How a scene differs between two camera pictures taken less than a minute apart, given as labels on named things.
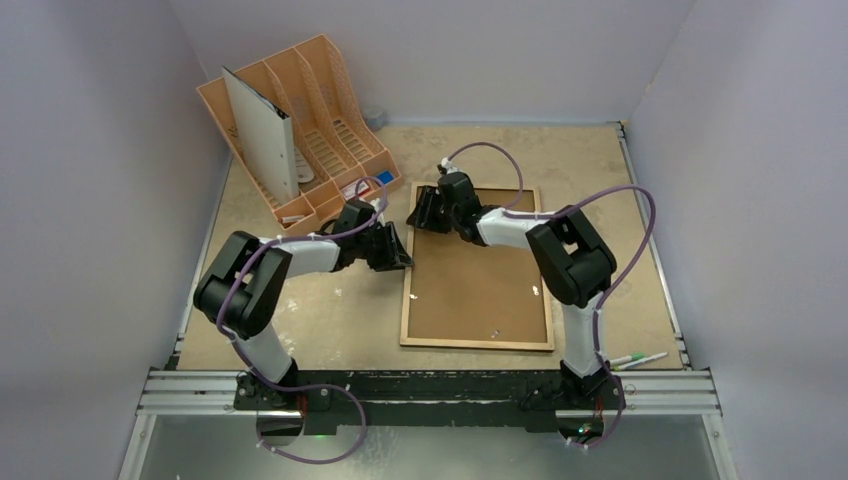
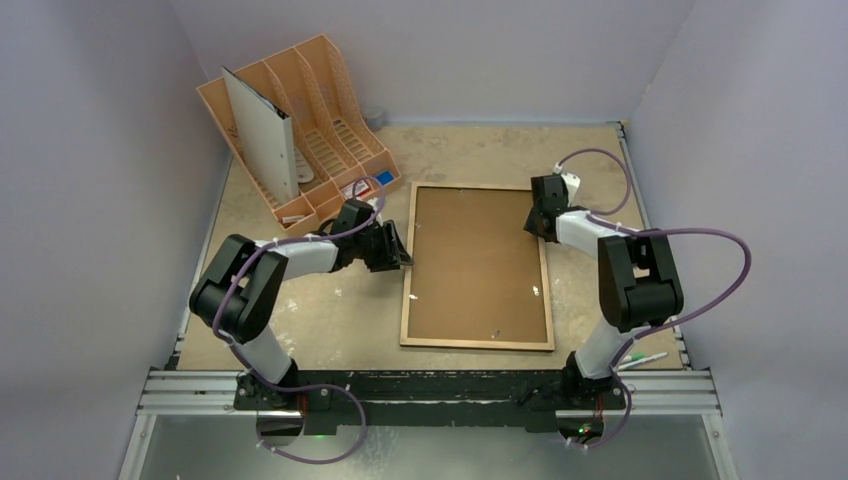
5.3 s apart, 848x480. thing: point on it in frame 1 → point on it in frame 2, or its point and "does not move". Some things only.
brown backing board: (458, 290) does not move
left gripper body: (373, 247) does not move
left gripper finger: (398, 256) does not move
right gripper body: (429, 210) → (539, 221)
